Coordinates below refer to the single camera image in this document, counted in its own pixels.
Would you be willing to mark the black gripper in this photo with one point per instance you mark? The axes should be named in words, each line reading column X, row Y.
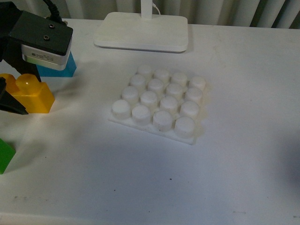
column 11, row 53

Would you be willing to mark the yellow two-stud block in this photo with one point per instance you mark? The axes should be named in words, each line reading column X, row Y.
column 35, row 96

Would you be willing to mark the green block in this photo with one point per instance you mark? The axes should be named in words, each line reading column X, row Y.
column 6, row 155

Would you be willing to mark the white desk lamp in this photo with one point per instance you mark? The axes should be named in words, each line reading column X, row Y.
column 144, row 31

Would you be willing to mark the grey pleated curtain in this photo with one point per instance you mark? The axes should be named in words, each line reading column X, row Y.
column 283, row 14

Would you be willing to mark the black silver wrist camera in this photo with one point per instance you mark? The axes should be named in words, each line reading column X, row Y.
column 43, row 42

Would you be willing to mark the white studded base plate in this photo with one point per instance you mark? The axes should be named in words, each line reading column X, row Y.
column 162, row 103

